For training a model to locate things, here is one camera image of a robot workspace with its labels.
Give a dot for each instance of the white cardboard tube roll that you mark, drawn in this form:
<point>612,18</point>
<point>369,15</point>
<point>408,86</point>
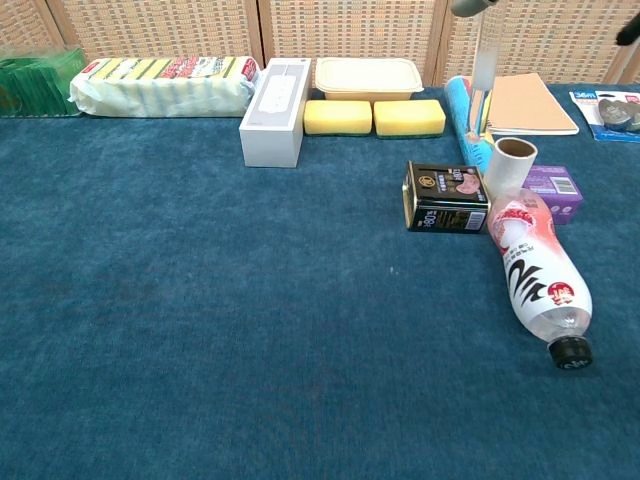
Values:
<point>505,172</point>

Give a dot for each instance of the blue velvet tablecloth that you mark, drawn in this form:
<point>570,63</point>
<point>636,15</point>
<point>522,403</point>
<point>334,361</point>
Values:
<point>200,300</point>

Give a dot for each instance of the woven bamboo folding screen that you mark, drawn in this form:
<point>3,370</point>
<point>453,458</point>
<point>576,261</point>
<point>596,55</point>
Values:
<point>350,30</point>

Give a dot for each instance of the pink white plastic drink bottle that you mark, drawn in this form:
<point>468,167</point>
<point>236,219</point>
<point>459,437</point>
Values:
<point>540,280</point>

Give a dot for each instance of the beige lidded food container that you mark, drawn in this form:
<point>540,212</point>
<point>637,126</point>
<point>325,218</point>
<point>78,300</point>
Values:
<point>367,77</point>

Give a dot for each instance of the purple cardboard box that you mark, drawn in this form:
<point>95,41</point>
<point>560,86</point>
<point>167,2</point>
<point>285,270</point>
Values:
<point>560,192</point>

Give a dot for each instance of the black luncheon meat tin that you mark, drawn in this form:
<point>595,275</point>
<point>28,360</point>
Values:
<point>445,200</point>

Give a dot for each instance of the white power strip box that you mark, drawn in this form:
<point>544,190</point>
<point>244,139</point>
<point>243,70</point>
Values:
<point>275,120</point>

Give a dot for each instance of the clear glass tube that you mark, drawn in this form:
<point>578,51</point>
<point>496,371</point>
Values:
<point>484,65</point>

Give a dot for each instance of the wrapped yellow sponge multipack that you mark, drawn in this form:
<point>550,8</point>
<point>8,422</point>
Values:
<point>160,90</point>

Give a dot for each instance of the blue cling film roll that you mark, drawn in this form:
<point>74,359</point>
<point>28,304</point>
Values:
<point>460,120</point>

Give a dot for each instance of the green scouring pad pack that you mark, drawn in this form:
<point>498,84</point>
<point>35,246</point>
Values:
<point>35,85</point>

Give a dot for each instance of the blue correction tape blister pack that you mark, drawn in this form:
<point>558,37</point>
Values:
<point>615,112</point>

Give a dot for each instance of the tan spiral notebook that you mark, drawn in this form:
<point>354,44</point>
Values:
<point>540,107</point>

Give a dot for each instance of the yellow sponge green base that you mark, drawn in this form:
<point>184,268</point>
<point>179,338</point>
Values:
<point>410,117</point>
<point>337,117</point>

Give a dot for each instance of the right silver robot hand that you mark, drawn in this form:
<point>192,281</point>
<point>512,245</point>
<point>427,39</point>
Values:
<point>470,6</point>

